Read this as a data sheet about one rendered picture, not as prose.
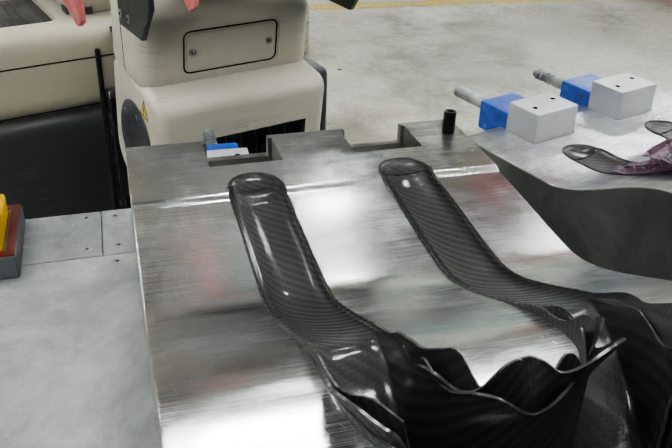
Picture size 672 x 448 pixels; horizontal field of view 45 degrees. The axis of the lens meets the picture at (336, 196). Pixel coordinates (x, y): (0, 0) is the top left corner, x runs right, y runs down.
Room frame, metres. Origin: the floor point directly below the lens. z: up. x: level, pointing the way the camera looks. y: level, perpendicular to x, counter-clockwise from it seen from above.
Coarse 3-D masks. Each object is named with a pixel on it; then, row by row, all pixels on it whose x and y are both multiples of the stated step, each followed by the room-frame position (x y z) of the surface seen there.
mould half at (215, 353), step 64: (192, 192) 0.47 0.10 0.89; (320, 192) 0.48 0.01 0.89; (384, 192) 0.49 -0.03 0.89; (512, 192) 0.49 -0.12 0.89; (192, 256) 0.40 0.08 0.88; (320, 256) 0.41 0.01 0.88; (384, 256) 0.41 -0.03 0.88; (512, 256) 0.42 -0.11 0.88; (576, 256) 0.42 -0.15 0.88; (192, 320) 0.34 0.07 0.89; (256, 320) 0.33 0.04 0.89; (384, 320) 0.31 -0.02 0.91; (448, 320) 0.30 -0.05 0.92; (512, 320) 0.29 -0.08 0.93; (192, 384) 0.24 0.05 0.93; (256, 384) 0.24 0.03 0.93; (320, 384) 0.24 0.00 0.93
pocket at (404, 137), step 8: (400, 128) 0.59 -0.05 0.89; (400, 136) 0.59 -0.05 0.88; (408, 136) 0.58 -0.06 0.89; (352, 144) 0.59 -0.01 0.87; (360, 144) 0.59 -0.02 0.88; (368, 144) 0.59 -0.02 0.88; (376, 144) 0.59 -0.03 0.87; (384, 144) 0.59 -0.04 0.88; (392, 144) 0.59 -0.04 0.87; (400, 144) 0.59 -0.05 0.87; (408, 144) 0.58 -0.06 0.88; (416, 144) 0.57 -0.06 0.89
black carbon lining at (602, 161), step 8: (656, 120) 0.70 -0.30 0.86; (664, 120) 0.70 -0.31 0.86; (648, 128) 0.69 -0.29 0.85; (656, 128) 0.69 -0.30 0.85; (664, 128) 0.69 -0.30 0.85; (664, 136) 0.66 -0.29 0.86; (576, 144) 0.64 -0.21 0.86; (568, 152) 0.63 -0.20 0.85; (576, 152) 0.64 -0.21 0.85; (584, 152) 0.64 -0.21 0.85; (592, 152) 0.63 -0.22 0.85; (600, 152) 0.63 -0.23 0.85; (608, 152) 0.63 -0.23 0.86; (576, 160) 0.62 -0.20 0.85; (584, 160) 0.62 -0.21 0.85; (592, 160) 0.62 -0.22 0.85; (600, 160) 0.62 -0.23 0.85; (608, 160) 0.62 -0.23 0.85; (616, 160) 0.62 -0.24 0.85; (624, 160) 0.61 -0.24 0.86; (592, 168) 0.60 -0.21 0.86; (600, 168) 0.61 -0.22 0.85; (608, 168) 0.61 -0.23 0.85
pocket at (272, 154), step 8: (272, 144) 0.56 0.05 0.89; (264, 152) 0.57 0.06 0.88; (272, 152) 0.56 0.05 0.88; (208, 160) 0.55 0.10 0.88; (216, 160) 0.55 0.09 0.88; (224, 160) 0.55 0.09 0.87; (232, 160) 0.55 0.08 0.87; (240, 160) 0.56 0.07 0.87; (248, 160) 0.56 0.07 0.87; (256, 160) 0.56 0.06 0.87; (264, 160) 0.56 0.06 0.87; (272, 160) 0.56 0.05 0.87
